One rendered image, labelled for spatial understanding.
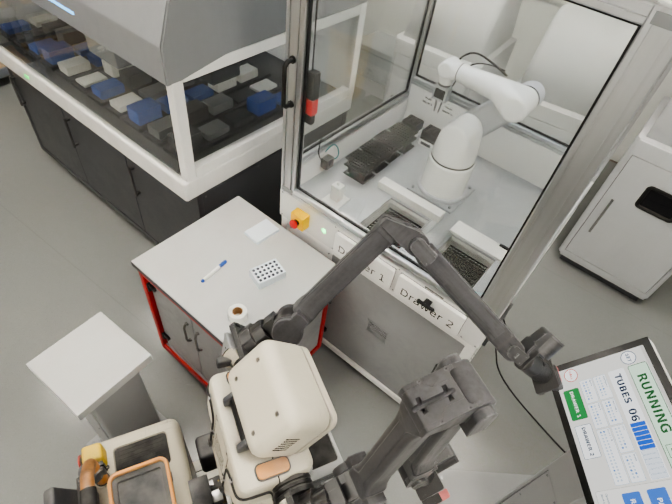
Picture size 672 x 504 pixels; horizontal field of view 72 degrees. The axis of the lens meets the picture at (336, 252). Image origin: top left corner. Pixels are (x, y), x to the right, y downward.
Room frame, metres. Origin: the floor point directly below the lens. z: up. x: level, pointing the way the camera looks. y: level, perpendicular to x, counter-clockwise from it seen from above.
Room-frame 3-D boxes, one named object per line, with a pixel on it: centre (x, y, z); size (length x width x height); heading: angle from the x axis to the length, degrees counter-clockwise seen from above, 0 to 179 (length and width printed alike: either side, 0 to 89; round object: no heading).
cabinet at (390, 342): (1.62, -0.41, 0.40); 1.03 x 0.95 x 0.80; 58
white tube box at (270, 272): (1.17, 0.26, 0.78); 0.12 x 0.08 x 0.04; 133
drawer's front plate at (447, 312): (1.08, -0.38, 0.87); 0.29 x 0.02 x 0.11; 58
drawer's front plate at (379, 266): (1.24, -0.11, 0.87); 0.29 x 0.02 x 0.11; 58
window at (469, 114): (1.25, -0.16, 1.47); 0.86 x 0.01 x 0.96; 58
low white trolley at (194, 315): (1.21, 0.40, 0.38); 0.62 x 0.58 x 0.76; 58
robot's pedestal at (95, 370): (0.69, 0.76, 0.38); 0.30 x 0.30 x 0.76; 61
